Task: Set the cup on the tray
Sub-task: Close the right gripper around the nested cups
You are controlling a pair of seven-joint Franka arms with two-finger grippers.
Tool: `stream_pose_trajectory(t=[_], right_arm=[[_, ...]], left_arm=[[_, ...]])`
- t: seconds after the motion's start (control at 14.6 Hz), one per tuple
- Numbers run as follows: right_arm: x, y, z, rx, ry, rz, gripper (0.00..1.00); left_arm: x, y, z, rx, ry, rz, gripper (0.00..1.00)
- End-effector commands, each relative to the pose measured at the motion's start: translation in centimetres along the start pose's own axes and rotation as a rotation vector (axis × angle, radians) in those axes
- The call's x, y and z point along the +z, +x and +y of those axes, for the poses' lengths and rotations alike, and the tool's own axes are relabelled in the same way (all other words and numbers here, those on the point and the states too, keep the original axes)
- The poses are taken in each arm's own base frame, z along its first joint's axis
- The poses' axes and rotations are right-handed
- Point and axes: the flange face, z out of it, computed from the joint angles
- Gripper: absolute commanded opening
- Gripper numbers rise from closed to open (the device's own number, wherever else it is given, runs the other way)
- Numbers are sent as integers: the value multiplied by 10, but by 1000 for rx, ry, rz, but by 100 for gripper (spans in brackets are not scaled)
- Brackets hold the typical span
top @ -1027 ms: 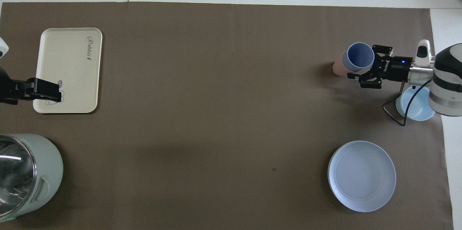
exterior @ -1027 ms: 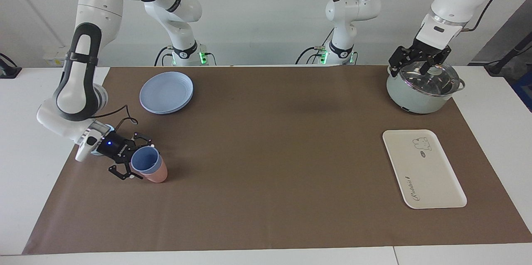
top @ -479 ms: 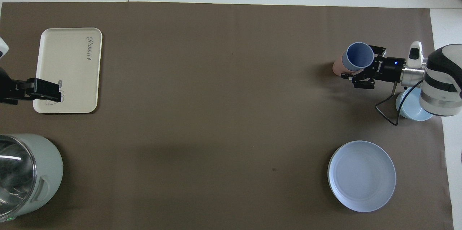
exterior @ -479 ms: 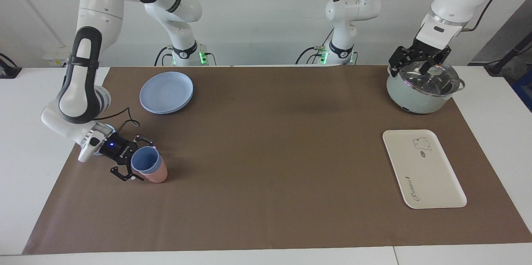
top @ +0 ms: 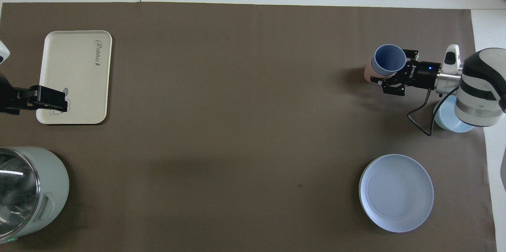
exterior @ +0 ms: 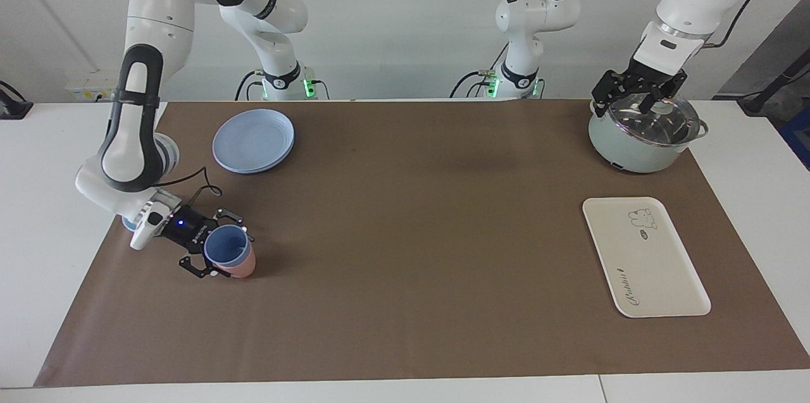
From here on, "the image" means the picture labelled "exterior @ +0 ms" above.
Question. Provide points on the pale blue plate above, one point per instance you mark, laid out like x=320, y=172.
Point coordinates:
x=253, y=140

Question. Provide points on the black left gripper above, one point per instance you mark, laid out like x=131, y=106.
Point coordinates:
x=655, y=74

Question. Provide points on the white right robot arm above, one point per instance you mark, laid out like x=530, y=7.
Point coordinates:
x=158, y=11

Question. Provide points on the brown table mat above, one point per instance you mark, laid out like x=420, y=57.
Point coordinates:
x=411, y=251

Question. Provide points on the dark grey partition panel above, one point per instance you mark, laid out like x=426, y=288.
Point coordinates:
x=759, y=52

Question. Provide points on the light blue bowl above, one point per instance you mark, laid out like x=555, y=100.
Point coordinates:
x=128, y=224

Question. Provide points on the pink cup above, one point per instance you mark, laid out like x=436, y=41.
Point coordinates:
x=243, y=269

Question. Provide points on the blue crate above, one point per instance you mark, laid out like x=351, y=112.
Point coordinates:
x=798, y=137

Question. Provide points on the white power strip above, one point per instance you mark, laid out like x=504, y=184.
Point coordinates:
x=88, y=90

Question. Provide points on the cream rabbit print tray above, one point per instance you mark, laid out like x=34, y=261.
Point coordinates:
x=645, y=257

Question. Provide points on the glass pot lid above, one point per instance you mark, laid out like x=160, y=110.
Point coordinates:
x=658, y=128

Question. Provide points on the mint green electric pot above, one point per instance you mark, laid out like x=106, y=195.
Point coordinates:
x=626, y=153

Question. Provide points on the black stand pole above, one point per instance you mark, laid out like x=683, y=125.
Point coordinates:
x=759, y=99

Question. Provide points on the blue ribbed cup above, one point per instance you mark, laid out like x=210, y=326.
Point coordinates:
x=226, y=246

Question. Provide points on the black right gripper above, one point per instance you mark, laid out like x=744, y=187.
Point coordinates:
x=190, y=231

